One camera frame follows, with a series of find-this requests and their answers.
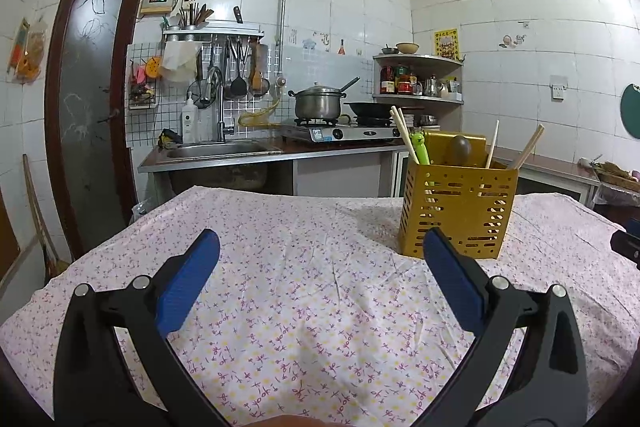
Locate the yellow perforated utensil holder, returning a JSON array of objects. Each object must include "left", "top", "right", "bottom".
[{"left": 398, "top": 131, "right": 520, "bottom": 261}]

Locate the side counter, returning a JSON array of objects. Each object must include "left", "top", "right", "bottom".
[{"left": 489, "top": 146, "right": 602, "bottom": 208}]

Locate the black wok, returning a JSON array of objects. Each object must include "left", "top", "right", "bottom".
[{"left": 343, "top": 100, "right": 397, "bottom": 118}]

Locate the wooden handled broom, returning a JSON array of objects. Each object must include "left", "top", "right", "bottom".
[{"left": 22, "top": 154, "right": 72, "bottom": 279}]

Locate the beige switch box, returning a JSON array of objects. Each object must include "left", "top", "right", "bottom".
[{"left": 138, "top": 0, "right": 176, "bottom": 16}]

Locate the wooden cutting board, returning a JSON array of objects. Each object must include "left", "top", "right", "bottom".
[{"left": 248, "top": 41, "right": 271, "bottom": 94}]

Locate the teal round board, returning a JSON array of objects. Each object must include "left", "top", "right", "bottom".
[{"left": 619, "top": 82, "right": 640, "bottom": 139}]

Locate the white wire grid panel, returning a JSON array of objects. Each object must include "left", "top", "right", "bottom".
[{"left": 125, "top": 44, "right": 166, "bottom": 111}]

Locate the white plastic bag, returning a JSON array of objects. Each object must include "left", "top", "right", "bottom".
[{"left": 160, "top": 41, "right": 201, "bottom": 83}]

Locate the white wall socket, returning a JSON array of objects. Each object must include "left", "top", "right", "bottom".
[{"left": 548, "top": 75, "right": 570, "bottom": 102}]

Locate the steel gas stove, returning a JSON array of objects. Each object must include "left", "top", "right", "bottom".
[{"left": 279, "top": 116, "right": 404, "bottom": 144}]

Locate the steel wall rack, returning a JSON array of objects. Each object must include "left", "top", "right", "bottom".
[{"left": 161, "top": 21, "right": 265, "bottom": 43}]

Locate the woven basket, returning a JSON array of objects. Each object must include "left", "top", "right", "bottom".
[{"left": 579, "top": 156, "right": 640, "bottom": 194}]

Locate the white soap bottle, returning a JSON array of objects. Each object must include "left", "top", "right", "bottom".
[{"left": 180, "top": 92, "right": 200, "bottom": 144}]

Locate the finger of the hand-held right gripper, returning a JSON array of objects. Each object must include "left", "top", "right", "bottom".
[{"left": 610, "top": 230, "right": 640, "bottom": 266}]

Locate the green plastic spoon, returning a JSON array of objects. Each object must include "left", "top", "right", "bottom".
[{"left": 409, "top": 130, "right": 437, "bottom": 188}]

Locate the steel cooking pot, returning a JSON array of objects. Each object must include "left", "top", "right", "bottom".
[{"left": 288, "top": 76, "right": 361, "bottom": 122}]

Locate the brown framed door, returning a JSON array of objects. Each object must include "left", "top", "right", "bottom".
[{"left": 44, "top": 0, "right": 151, "bottom": 260}]

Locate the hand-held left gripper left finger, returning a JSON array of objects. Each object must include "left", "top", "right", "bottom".
[{"left": 52, "top": 229, "right": 232, "bottom": 427}]

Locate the yellow wall poster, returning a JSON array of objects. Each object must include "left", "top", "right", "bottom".
[{"left": 433, "top": 27, "right": 460, "bottom": 60}]

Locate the corner wall shelf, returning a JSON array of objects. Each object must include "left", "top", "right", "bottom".
[{"left": 372, "top": 52, "right": 465, "bottom": 106}]

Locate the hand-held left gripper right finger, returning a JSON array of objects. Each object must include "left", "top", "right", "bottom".
[{"left": 406, "top": 227, "right": 591, "bottom": 427}]

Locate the steel faucet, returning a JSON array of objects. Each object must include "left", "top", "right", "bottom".
[{"left": 202, "top": 66, "right": 236, "bottom": 143}]

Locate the orange hanging wall ornament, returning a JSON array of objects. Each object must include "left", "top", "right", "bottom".
[{"left": 7, "top": 17, "right": 47, "bottom": 83}]

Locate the yellow hose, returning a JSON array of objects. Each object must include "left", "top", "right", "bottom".
[{"left": 237, "top": 99, "right": 281, "bottom": 128}]

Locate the kitchen counter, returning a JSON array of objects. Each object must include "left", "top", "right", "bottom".
[{"left": 138, "top": 141, "right": 412, "bottom": 198}]

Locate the red sauce jar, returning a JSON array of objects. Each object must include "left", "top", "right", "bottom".
[{"left": 395, "top": 66, "right": 419, "bottom": 96}]

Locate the floral tablecloth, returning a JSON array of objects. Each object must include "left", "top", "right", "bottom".
[{"left": 0, "top": 185, "right": 640, "bottom": 427}]

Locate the brown wooden spoon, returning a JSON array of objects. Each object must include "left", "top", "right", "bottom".
[{"left": 444, "top": 134, "right": 472, "bottom": 167}]

